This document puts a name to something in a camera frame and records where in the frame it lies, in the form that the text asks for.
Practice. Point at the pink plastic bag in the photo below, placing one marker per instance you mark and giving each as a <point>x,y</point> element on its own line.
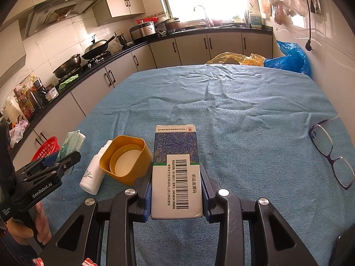
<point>18,133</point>

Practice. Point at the beige lower kitchen cabinets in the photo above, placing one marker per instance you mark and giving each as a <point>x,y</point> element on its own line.
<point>116,70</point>

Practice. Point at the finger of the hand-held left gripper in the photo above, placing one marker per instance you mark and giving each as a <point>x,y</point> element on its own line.
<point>69,162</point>
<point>51,159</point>

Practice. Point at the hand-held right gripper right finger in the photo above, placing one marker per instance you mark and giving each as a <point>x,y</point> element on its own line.
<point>205,202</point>

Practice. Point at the black gas stove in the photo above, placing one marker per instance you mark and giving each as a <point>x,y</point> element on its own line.
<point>95,60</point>

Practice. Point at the wok with steel lid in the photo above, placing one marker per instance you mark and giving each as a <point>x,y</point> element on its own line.
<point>97,47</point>

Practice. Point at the dark cooking pot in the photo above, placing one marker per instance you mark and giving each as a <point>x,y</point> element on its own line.
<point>173,25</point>

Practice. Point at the steel range hood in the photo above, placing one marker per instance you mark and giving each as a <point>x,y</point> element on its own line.
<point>55,13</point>

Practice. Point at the blue plastic bag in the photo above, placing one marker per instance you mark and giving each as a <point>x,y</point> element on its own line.
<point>291,58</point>

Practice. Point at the yellow plastic cup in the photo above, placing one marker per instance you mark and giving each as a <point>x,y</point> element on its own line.
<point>124,166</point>

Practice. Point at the black kitchen countertop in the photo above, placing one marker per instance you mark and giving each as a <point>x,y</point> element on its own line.
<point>222,30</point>

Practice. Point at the group of condiment bottles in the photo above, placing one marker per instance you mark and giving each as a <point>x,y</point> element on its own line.
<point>27,102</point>

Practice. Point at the red basin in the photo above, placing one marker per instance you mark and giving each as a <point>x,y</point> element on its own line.
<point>147,20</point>

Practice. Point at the black frying pan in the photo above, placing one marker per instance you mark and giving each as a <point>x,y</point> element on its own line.
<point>66,68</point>

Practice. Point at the beige kitchen cabinets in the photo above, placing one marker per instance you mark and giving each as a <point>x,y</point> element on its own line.
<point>124,8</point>
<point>116,70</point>

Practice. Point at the red plastic mesh basket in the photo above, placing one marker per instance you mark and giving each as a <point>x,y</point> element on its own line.
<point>47,148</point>

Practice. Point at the steel kitchen faucet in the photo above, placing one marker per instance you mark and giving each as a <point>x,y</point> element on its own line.
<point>204,13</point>

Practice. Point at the dark framed eyeglasses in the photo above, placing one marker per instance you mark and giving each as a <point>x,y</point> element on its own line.
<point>334,158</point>

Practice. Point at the white blue medicine box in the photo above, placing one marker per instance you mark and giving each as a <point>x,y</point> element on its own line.
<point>177,171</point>

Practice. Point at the beige upper kitchen cabinets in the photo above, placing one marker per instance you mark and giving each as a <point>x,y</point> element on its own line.
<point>124,8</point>

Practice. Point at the yellow plastic bag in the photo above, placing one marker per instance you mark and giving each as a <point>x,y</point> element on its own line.
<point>227,58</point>

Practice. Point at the beige hanging bag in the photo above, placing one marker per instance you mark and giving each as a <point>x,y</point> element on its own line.
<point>265,2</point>

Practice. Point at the green dish cloth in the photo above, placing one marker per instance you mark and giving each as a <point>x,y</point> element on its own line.
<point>68,81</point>

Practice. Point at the packaged face mask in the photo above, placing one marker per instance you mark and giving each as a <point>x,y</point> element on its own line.
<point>72,141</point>

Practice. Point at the white plastic bottle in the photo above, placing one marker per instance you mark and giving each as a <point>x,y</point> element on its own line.
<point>91,177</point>

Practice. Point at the silver rice cooker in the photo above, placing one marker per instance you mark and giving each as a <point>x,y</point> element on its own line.
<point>142,30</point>

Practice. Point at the steel kettle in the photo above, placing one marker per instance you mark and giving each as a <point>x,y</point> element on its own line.
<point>120,41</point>

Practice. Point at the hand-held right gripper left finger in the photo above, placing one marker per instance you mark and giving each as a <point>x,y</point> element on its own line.
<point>149,199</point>

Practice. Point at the person's left hand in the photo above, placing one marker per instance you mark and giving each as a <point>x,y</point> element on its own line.
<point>44,224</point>

